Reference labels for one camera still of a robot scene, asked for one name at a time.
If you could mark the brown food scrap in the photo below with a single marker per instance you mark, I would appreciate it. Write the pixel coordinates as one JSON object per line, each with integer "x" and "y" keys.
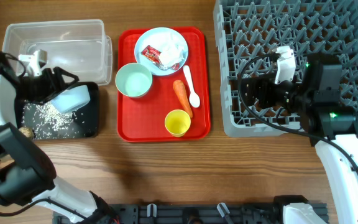
{"x": 27, "y": 132}

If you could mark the black waste tray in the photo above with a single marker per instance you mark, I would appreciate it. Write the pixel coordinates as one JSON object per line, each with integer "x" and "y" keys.
{"x": 88, "y": 115}

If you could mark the white plastic spoon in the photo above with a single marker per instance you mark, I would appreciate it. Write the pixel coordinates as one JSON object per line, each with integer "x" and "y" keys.
{"x": 194, "y": 99}

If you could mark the black mounting rail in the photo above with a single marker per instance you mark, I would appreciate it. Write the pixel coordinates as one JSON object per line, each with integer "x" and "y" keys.
{"x": 247, "y": 213}

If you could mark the mint green bowl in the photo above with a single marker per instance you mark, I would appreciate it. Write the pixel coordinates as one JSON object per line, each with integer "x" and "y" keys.
{"x": 133, "y": 80}

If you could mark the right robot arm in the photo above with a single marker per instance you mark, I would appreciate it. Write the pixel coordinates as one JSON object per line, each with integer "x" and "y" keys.
{"x": 331, "y": 127}

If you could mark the orange carrot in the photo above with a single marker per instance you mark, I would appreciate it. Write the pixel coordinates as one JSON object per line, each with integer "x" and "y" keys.
{"x": 180, "y": 91}

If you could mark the yellow plastic cup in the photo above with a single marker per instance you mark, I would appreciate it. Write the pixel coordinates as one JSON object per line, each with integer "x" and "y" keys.
{"x": 177, "y": 123}

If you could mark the clear plastic bin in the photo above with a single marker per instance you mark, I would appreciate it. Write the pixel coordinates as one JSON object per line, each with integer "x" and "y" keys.
{"x": 80, "y": 47}

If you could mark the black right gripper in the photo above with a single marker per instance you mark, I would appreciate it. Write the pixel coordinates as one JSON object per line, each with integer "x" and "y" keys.
{"x": 253, "y": 93}

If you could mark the grey-blue dishwasher rack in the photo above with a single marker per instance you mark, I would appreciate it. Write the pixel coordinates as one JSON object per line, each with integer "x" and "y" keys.
{"x": 248, "y": 29}

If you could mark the red snack wrapper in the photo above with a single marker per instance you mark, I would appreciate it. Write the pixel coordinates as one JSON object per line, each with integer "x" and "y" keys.
{"x": 153, "y": 55}

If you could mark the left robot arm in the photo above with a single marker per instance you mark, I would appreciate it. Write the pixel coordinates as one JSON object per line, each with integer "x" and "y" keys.
{"x": 27, "y": 175}

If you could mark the spilled white rice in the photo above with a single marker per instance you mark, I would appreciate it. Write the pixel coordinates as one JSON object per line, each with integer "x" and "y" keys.
{"x": 48, "y": 123}

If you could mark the light blue plate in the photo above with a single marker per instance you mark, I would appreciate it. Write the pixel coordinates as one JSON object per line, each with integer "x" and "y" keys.
{"x": 157, "y": 37}

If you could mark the white tissue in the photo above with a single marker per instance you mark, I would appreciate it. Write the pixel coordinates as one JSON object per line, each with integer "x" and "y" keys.
{"x": 171, "y": 54}

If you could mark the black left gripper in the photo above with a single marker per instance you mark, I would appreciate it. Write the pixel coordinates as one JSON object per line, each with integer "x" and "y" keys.
{"x": 51, "y": 86}

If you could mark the light blue bowl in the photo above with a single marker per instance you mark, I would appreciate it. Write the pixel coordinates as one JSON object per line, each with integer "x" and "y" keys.
{"x": 72, "y": 99}

